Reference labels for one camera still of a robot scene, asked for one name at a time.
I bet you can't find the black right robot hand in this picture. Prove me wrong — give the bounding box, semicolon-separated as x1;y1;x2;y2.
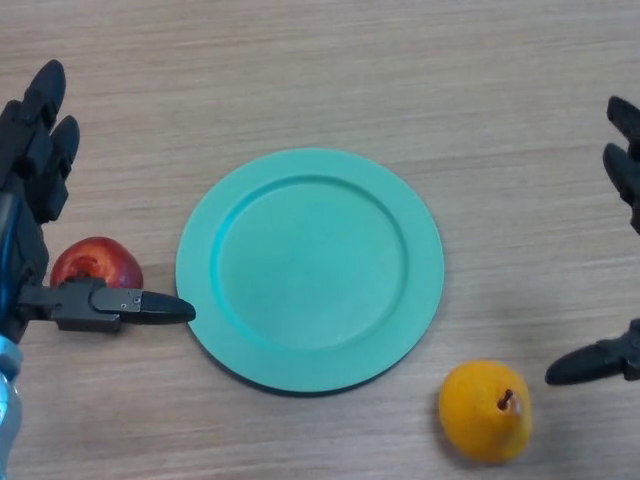
544;95;640;386

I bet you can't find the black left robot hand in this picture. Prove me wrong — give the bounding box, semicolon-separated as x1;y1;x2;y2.
0;59;197;345

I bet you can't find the yellow pear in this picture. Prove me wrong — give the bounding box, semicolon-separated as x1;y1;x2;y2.
438;359;533;451

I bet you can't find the green round plate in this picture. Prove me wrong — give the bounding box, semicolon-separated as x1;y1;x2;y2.
175;147;445;397

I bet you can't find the red apple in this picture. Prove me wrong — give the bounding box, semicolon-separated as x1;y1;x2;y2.
49;236;144;291

